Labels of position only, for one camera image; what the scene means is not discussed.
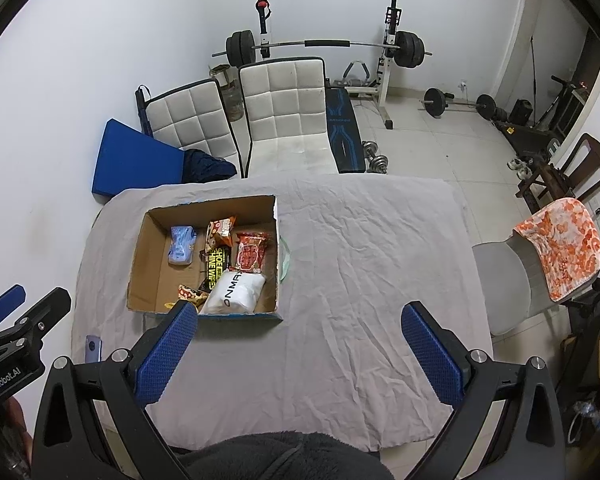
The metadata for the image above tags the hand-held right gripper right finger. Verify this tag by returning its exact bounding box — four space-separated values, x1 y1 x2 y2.
401 301 568 480

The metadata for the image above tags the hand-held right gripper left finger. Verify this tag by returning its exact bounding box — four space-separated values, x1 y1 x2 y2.
30 300 199 480

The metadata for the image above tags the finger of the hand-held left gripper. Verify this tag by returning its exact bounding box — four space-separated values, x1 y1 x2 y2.
0 287 72 353
0 284 26 326

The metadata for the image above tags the yellow snack packet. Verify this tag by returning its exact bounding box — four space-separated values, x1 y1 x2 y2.
165 284 208 312

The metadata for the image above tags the cardboard box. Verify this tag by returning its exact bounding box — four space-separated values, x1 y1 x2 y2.
126 195 286 322

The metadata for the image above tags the white soft pouch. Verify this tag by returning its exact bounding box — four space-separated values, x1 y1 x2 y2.
198 270 267 316

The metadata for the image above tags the black wipes packet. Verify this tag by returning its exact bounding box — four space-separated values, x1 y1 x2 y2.
198 246 238 292

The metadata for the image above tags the light blue packet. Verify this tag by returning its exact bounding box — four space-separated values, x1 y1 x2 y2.
167 225 199 266

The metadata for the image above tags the red snack packet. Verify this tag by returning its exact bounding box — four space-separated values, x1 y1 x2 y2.
234 231 271 273

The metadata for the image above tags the orange-red snack packet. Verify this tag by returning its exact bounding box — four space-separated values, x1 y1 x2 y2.
203 216 237 253

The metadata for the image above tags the person's left hand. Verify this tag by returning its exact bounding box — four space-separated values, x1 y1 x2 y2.
6 396 35 463

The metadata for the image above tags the grey tablecloth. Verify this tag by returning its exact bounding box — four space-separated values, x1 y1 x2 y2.
70 176 496 453

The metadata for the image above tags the person's dark fleece clothing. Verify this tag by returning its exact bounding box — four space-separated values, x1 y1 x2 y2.
170 430 396 480

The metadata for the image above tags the black exercise bike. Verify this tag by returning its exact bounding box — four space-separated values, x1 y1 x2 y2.
555 230 600 391

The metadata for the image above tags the clear plastic bottle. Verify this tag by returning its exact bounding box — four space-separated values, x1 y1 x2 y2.
575 400 600 431

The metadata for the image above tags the orange floral towel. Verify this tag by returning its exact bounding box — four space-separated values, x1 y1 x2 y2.
512 198 600 304

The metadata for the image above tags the blue foam pad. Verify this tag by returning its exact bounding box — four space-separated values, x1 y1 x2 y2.
91 118 186 197

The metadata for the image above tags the dark blue cloth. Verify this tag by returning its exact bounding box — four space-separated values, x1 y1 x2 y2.
181 149 238 183

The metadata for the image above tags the black folded umbrella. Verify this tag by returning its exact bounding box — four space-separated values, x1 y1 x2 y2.
135 86 154 137

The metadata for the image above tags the white quilted chair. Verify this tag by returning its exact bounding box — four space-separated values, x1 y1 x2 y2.
237 56 338 178
142 77 243 178

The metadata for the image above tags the black weight bench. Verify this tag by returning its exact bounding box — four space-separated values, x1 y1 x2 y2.
325 87 367 173

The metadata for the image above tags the dark wooden chair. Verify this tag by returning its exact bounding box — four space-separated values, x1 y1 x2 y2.
516 132 600 213

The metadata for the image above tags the short barbell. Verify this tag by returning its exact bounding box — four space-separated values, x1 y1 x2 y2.
420 87 498 121

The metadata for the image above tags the black speaker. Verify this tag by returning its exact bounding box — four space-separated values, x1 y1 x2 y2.
509 98 533 126

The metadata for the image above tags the white barbell rack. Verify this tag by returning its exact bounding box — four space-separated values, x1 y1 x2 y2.
255 0 403 131

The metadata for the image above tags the black scooter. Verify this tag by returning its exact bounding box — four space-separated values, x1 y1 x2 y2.
535 75 588 131

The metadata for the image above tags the black leaning bar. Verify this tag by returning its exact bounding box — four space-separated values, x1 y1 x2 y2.
529 35 538 101

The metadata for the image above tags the barbell with black plates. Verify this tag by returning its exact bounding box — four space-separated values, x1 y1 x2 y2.
212 30 433 70

